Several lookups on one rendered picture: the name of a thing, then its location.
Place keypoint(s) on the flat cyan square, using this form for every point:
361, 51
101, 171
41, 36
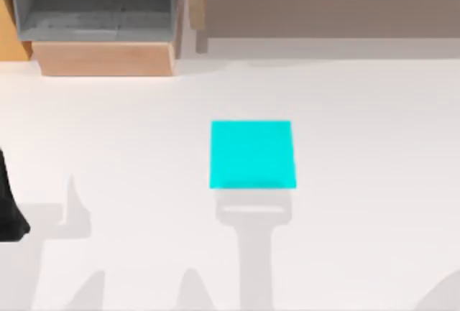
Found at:
252, 154

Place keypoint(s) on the pale wooden drawer front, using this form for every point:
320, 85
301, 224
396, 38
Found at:
104, 57

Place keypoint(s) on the wooden open shelf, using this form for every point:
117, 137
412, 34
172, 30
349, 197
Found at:
323, 2

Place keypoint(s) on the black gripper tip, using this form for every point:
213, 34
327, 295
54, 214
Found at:
8, 214

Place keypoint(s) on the wooden cupboard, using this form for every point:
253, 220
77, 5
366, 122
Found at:
9, 31

